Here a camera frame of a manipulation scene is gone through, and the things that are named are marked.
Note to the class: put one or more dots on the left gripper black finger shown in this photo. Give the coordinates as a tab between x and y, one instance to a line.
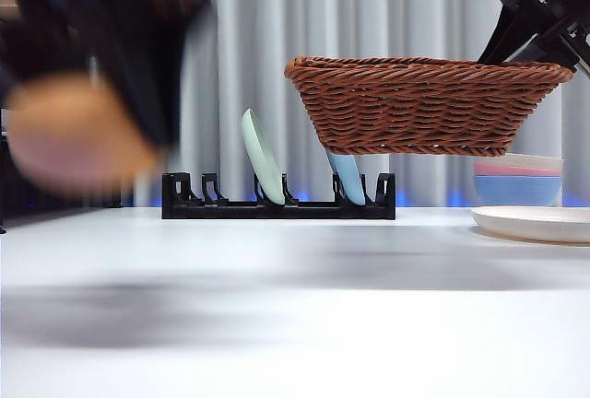
143	94

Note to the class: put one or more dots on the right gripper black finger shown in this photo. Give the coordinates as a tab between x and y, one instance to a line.
511	29
555	50

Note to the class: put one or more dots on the tan potato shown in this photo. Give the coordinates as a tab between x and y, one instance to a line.
69	135

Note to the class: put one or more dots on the brown woven wicker basket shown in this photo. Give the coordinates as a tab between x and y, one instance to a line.
415	108

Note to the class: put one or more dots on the beige bowl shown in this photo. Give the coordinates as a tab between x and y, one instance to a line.
544	163

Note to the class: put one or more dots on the pale green plate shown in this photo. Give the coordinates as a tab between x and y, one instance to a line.
260	154

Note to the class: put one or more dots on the pink bowl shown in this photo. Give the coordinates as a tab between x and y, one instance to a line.
498	170

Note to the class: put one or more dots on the pale grey curtain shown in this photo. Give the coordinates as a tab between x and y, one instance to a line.
369	2

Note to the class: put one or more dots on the blue bowl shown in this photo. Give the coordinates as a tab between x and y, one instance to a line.
516	190

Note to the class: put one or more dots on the off-white plate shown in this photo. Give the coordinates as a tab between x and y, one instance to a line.
530	225

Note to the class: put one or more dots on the black plate rack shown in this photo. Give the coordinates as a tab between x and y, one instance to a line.
299	211

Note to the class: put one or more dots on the pale blue plate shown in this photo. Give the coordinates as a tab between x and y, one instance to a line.
348	177

